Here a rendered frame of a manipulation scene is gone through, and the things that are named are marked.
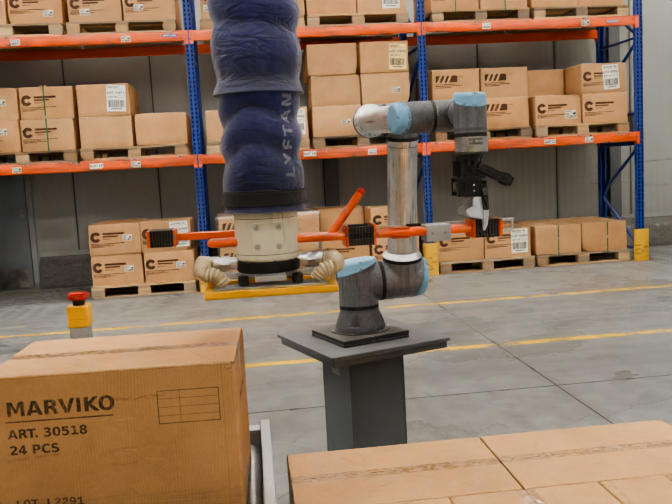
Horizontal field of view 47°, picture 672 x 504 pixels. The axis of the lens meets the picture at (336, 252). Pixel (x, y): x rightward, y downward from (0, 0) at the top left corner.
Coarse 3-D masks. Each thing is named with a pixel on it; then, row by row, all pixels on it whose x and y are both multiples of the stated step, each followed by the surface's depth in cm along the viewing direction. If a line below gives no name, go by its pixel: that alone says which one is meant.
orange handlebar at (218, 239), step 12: (384, 228) 213; (396, 228) 209; (408, 228) 209; (420, 228) 210; (456, 228) 211; (468, 228) 211; (180, 240) 230; (216, 240) 203; (228, 240) 204; (300, 240) 206; (312, 240) 206; (324, 240) 207; (336, 240) 208
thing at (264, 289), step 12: (240, 276) 198; (300, 276) 199; (216, 288) 196; (228, 288) 195; (240, 288) 195; (252, 288) 196; (264, 288) 196; (276, 288) 195; (288, 288) 195; (300, 288) 196; (312, 288) 196; (324, 288) 196; (336, 288) 197
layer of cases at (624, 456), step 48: (528, 432) 241; (576, 432) 239; (624, 432) 237; (288, 480) 234; (336, 480) 213; (384, 480) 211; (432, 480) 209; (480, 480) 207; (528, 480) 206; (576, 480) 204; (624, 480) 203
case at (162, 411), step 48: (144, 336) 221; (192, 336) 217; (240, 336) 216; (0, 384) 184; (48, 384) 185; (96, 384) 185; (144, 384) 186; (192, 384) 187; (240, 384) 204; (0, 432) 185; (48, 432) 186; (96, 432) 187; (144, 432) 188; (192, 432) 188; (240, 432) 193; (0, 480) 186; (48, 480) 187; (96, 480) 188; (144, 480) 189; (192, 480) 190; (240, 480) 191
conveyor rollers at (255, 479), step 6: (252, 450) 237; (258, 450) 239; (252, 456) 232; (258, 456) 234; (252, 462) 228; (258, 462) 229; (252, 468) 223; (258, 468) 225; (252, 474) 219; (258, 474) 220; (252, 480) 214; (258, 480) 216; (252, 486) 210; (258, 486) 211; (252, 492) 206; (258, 492) 207; (252, 498) 203; (258, 498) 204
